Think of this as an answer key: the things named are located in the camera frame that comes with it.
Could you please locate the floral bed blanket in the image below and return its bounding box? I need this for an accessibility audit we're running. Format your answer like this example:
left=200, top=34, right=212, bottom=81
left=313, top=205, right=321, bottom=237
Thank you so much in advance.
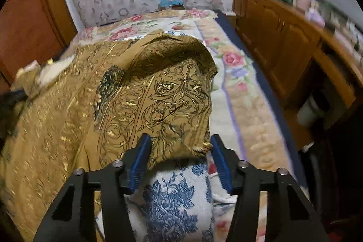
left=61, top=8, right=301, bottom=242

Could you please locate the wooden headboard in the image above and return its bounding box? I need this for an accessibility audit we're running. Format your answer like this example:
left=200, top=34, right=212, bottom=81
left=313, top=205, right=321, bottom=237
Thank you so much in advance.
left=0, top=0, right=78, bottom=92

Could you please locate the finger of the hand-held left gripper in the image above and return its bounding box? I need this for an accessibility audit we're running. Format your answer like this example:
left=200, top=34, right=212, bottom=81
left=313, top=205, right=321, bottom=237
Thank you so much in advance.
left=0, top=90, right=27, bottom=106

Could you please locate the dark blue mattress sheet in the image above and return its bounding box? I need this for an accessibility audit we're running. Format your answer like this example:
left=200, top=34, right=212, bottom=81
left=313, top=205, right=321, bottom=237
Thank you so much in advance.
left=216, top=10, right=309, bottom=188

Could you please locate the purple small container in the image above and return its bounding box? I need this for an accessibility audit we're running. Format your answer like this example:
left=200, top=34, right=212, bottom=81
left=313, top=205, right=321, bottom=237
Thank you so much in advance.
left=308, top=8, right=326, bottom=27

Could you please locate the white cylindrical bin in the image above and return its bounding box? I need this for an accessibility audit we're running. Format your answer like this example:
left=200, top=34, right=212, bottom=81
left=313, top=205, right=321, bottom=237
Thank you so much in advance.
left=296, top=95, right=331, bottom=127

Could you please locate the small blue cloth item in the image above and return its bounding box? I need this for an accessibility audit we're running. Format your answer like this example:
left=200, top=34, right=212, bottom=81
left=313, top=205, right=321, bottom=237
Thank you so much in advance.
left=157, top=0, right=185, bottom=10

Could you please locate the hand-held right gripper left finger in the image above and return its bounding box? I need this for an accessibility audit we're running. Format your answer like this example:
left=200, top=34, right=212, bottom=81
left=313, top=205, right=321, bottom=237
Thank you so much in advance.
left=32, top=133, right=152, bottom=242

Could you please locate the wooden cabinet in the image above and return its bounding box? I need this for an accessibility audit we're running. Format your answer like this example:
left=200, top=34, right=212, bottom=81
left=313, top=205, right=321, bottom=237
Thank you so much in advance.
left=233, top=0, right=363, bottom=129

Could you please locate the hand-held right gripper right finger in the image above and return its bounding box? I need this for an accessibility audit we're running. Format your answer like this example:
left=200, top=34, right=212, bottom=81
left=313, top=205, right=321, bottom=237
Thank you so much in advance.
left=210, top=134, right=331, bottom=242

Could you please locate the gold patterned brown garment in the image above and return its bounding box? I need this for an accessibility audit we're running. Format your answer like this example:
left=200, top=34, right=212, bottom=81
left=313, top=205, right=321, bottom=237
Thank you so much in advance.
left=0, top=34, right=219, bottom=242

